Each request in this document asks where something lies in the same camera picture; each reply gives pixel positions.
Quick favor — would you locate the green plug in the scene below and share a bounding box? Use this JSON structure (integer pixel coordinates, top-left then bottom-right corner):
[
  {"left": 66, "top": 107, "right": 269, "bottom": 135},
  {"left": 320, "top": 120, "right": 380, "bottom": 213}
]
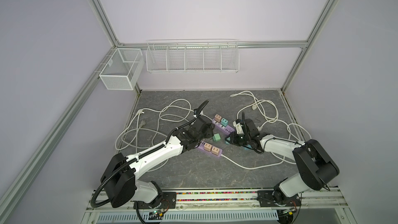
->
[{"left": 212, "top": 133, "right": 221, "bottom": 142}]

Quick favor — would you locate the pink plug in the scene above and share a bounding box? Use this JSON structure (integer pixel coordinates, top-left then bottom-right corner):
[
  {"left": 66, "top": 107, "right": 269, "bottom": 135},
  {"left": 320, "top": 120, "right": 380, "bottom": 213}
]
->
[{"left": 214, "top": 114, "right": 222, "bottom": 122}]

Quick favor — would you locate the purple power strip front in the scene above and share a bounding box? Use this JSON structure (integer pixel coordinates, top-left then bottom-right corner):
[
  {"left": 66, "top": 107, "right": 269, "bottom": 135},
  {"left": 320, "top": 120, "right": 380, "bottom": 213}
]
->
[{"left": 197, "top": 141, "right": 223, "bottom": 158}]

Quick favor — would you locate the purple power strip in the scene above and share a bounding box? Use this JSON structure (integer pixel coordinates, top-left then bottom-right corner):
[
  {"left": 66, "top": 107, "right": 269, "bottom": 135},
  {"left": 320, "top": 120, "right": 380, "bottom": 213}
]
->
[
  {"left": 197, "top": 141, "right": 223, "bottom": 158},
  {"left": 212, "top": 119, "right": 235, "bottom": 135}
]

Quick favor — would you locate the pink plug strip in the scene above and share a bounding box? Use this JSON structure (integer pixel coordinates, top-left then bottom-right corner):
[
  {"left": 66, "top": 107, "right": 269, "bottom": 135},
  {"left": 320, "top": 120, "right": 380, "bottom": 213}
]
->
[
  {"left": 203, "top": 143, "right": 212, "bottom": 152},
  {"left": 210, "top": 146, "right": 220, "bottom": 156}
]

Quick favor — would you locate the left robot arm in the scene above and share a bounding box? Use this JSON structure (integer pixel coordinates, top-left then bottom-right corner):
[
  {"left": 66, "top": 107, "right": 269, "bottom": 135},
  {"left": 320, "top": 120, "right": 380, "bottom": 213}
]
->
[{"left": 90, "top": 116, "right": 215, "bottom": 208}]

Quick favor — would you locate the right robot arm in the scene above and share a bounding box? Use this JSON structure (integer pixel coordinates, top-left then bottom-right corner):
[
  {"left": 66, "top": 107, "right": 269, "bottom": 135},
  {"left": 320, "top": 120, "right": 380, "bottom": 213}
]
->
[{"left": 225, "top": 119, "right": 340, "bottom": 206}]

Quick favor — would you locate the white mesh box basket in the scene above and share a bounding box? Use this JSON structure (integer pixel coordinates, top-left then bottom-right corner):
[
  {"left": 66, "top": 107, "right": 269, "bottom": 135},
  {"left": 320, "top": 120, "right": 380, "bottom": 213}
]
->
[{"left": 99, "top": 48, "right": 145, "bottom": 91}]

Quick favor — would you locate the white cable front strip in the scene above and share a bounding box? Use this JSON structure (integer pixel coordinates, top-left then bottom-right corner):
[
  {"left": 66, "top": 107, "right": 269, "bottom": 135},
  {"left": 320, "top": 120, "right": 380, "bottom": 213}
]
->
[{"left": 221, "top": 153, "right": 285, "bottom": 171}]

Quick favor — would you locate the grey wall plug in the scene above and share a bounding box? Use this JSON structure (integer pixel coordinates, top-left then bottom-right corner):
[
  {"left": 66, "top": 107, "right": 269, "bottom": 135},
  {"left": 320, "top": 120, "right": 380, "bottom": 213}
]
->
[{"left": 138, "top": 120, "right": 146, "bottom": 129}]

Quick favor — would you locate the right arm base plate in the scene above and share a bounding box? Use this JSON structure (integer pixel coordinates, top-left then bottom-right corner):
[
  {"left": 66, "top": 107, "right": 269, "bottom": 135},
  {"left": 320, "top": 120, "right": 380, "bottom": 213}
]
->
[{"left": 256, "top": 189, "right": 301, "bottom": 207}]

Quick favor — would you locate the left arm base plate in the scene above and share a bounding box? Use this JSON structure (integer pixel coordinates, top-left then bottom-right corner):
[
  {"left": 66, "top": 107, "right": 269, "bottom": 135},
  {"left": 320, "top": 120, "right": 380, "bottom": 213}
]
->
[{"left": 134, "top": 191, "right": 177, "bottom": 209}]

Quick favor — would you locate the white wire basket rack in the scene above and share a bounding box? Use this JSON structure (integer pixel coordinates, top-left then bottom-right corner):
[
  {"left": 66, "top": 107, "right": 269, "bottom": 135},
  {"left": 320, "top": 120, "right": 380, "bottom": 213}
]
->
[{"left": 146, "top": 39, "right": 240, "bottom": 73}]

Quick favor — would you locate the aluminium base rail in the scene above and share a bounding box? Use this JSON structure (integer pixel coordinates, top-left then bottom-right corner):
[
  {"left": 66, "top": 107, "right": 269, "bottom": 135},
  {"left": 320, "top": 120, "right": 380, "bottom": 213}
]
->
[{"left": 85, "top": 187, "right": 349, "bottom": 214}]

